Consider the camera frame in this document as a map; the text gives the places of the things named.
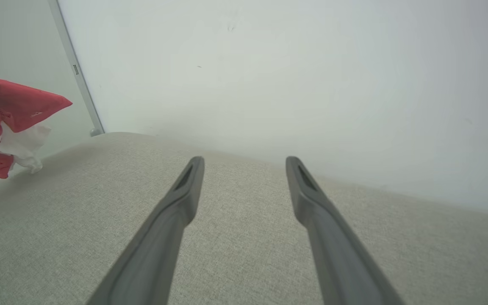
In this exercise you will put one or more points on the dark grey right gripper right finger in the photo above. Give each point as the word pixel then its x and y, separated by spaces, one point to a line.
pixel 337 254

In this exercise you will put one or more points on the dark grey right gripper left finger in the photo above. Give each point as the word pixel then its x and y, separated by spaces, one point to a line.
pixel 155 254

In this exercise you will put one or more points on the red and white garment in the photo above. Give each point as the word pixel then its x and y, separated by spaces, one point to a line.
pixel 2 123

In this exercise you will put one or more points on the grey metal wall strip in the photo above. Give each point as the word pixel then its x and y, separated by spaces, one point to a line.
pixel 76 70

